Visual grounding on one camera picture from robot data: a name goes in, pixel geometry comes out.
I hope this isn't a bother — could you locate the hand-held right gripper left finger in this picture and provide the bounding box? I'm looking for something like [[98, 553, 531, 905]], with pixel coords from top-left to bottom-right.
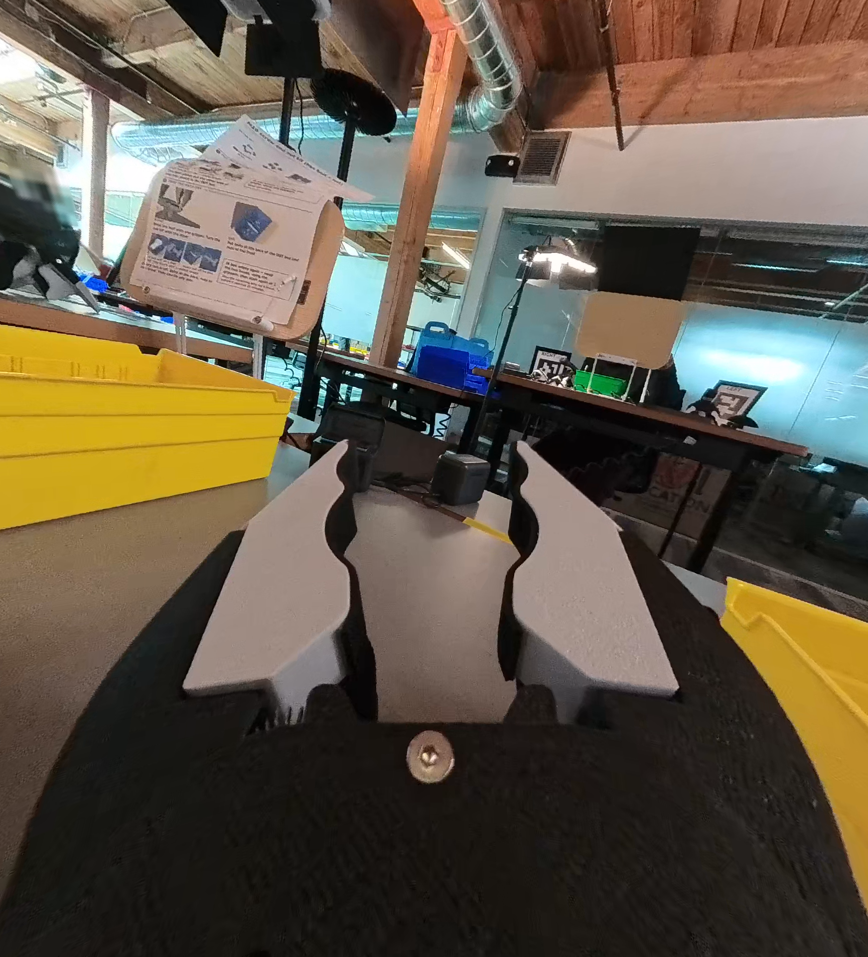
[[182, 440, 380, 722]]

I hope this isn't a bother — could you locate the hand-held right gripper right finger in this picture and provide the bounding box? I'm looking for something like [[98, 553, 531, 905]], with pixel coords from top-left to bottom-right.
[[495, 440, 682, 725]]

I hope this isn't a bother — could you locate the black power station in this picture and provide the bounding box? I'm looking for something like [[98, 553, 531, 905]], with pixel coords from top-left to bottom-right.
[[310, 404, 387, 492]]

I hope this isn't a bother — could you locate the small grey box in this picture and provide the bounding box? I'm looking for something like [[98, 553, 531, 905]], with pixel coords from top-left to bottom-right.
[[432, 451, 492, 506]]

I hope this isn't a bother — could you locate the long wooden table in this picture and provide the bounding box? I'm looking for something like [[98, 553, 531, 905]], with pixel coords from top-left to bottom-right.
[[314, 350, 810, 575]]

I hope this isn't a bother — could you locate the green plastic bin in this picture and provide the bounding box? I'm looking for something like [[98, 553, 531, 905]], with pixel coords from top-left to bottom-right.
[[572, 368, 631, 399]]

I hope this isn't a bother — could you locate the yellow plastic bin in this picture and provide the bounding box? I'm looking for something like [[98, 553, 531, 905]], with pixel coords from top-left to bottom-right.
[[0, 318, 296, 539], [721, 576, 868, 957]]

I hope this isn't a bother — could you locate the printed tag gripper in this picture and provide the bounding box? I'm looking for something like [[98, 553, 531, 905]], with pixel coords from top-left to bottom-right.
[[687, 380, 769, 429]]

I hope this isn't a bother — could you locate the blank wooden board stand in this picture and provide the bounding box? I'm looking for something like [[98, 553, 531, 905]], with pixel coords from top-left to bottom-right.
[[575, 292, 688, 401]]

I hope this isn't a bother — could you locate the blue plastic case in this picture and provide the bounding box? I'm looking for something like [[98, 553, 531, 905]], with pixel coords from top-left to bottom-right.
[[410, 321, 496, 395]]

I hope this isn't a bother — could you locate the wooden workbench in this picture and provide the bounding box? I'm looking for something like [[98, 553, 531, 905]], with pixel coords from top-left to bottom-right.
[[0, 283, 257, 366]]

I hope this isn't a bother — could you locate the studio light on stand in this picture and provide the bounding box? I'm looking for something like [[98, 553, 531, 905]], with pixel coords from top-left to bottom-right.
[[471, 238, 601, 453]]

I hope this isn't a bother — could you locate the instruction sheet board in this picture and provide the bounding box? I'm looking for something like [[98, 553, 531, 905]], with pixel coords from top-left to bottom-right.
[[119, 116, 375, 345]]

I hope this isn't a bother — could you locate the black round fan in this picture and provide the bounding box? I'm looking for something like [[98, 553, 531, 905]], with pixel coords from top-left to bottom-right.
[[310, 69, 399, 138]]

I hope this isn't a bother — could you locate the black wall panel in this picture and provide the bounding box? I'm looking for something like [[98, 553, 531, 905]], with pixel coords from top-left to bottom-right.
[[600, 224, 702, 302]]

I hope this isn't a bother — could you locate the wooden support post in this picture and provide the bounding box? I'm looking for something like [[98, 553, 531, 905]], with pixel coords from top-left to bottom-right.
[[369, 30, 469, 369]]

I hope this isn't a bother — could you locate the wall air vent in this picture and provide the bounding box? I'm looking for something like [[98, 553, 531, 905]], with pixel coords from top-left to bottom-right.
[[512, 130, 573, 185]]

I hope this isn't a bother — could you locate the silver ventilation duct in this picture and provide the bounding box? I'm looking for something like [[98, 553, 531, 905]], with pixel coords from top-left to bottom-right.
[[440, 0, 526, 137]]

